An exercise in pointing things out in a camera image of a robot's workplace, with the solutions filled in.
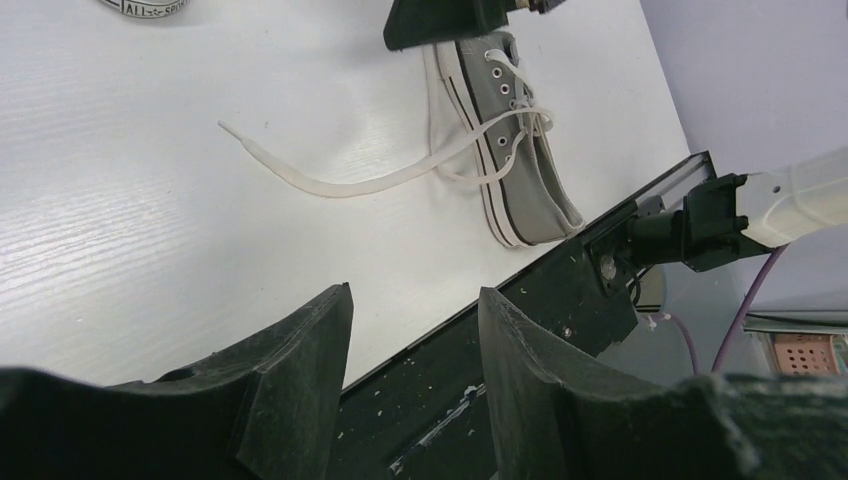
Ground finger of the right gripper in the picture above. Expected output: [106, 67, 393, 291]
[383, 0, 517, 51]

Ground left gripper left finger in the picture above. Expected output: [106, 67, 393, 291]
[1, 284, 353, 479]

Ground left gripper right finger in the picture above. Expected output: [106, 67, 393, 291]
[478, 286, 848, 480]

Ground aluminium frame rail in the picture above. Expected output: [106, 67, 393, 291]
[578, 151, 717, 249]

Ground grey canvas sneaker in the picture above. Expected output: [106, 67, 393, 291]
[219, 31, 585, 248]
[101, 0, 189, 19]

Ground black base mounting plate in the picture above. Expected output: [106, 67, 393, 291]
[327, 220, 637, 479]

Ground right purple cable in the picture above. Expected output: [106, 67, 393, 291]
[645, 245, 790, 376]

